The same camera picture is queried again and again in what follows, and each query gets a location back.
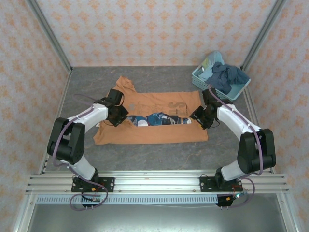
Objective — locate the orange printed t-shirt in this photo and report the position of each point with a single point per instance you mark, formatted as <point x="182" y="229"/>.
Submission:
<point x="154" y="135"/>

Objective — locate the grey metal sheet panel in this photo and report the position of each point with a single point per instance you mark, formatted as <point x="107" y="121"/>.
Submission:
<point x="154" y="220"/>

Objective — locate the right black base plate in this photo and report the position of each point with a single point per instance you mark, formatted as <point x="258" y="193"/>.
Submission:
<point x="207" y="184"/>

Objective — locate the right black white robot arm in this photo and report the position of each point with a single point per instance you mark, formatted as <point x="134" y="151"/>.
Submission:
<point x="256" y="149"/>

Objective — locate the aluminium frame post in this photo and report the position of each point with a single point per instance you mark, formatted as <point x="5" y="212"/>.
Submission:
<point x="263" y="31"/>
<point x="48" y="31"/>

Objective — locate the left aluminium table rail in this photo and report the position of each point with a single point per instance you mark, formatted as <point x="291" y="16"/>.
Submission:
<point x="64" y="91"/>

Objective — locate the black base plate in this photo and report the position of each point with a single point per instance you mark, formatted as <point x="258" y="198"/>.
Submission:
<point x="108" y="184"/>
<point x="207" y="184"/>

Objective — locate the right small circuit board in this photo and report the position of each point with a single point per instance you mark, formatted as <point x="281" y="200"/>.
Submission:
<point x="235" y="197"/>

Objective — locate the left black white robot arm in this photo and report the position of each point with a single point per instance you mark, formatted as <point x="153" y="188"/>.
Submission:
<point x="65" y="142"/>

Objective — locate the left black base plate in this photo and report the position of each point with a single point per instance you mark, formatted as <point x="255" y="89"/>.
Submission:
<point x="108" y="184"/>

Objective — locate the aluminium mounting rail beam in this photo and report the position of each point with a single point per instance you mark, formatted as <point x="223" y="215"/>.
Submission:
<point x="154" y="181"/>

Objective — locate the right aluminium frame post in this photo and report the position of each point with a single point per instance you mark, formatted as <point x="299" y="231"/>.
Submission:
<point x="263" y="31"/>

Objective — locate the left aluminium frame post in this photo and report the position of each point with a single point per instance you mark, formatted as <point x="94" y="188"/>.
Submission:
<point x="48" y="31"/>

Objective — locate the small circuit board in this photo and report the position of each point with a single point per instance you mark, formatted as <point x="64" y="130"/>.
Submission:
<point x="93" y="199"/>
<point x="235" y="197"/>

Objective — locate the left small circuit board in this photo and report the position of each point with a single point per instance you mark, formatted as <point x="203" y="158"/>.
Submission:
<point x="93" y="199"/>

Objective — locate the dark blue t-shirt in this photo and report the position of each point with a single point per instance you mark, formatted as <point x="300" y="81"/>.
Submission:
<point x="227" y="77"/>

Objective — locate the light blue plastic basket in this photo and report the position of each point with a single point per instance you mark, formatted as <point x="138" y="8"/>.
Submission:
<point x="200" y="81"/>

